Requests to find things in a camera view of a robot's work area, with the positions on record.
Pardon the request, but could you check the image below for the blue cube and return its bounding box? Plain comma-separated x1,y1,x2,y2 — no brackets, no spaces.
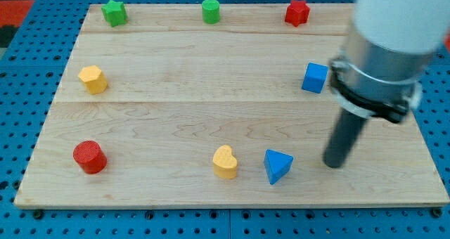
302,63,328,93

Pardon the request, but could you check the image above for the green cylinder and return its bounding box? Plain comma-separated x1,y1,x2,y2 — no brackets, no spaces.
201,0,221,24

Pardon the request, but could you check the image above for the red cylinder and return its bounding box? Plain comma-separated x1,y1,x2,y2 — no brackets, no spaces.
72,141,108,174

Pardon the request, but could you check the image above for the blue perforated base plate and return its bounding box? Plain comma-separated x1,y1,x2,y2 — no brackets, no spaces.
1,0,449,238

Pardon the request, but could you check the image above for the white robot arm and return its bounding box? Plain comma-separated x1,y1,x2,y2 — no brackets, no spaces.
323,0,449,168

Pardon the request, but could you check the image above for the yellow hexagon block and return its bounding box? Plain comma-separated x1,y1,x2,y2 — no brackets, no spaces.
78,65,108,95

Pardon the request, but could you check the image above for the green star block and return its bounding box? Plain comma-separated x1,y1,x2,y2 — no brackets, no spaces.
101,0,128,27

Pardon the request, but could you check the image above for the wooden board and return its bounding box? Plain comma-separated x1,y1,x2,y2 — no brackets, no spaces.
15,4,449,209

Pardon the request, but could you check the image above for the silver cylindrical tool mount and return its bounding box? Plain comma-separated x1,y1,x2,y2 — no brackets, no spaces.
330,24,432,124

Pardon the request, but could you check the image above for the blue triangular prism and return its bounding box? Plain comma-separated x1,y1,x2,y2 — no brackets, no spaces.
264,149,294,185

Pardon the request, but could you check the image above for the yellow heart block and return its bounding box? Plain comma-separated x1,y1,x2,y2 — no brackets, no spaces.
212,145,238,179

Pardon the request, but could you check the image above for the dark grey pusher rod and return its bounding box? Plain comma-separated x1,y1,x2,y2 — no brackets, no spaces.
323,109,367,168

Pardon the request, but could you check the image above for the red star block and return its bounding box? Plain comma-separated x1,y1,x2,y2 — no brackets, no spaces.
285,0,310,27

